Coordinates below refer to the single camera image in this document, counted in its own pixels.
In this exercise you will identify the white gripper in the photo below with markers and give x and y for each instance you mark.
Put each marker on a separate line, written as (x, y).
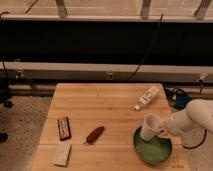
(167, 128)

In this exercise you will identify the white ceramic cup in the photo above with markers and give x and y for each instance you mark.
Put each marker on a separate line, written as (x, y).
(151, 126)

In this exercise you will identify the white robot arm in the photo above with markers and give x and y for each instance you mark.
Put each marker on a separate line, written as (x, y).
(197, 113)

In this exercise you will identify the green ceramic bowl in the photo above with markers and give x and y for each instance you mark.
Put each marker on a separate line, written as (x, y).
(155, 151)

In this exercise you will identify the blue object on floor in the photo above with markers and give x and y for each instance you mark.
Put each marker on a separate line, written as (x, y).
(181, 100)

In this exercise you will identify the white plastic bottle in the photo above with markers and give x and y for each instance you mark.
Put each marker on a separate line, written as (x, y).
(147, 98)

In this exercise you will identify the red chili pepper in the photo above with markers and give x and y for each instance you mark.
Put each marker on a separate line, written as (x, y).
(94, 135)

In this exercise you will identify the wooden table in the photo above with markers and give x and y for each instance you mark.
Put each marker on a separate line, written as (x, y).
(92, 105)

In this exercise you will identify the dark brown rectangular box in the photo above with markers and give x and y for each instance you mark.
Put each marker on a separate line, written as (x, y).
(64, 128)

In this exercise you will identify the white rectangular sponge block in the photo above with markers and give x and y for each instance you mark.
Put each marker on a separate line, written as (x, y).
(62, 153)

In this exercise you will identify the black chair base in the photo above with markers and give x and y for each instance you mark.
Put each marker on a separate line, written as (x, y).
(5, 96)

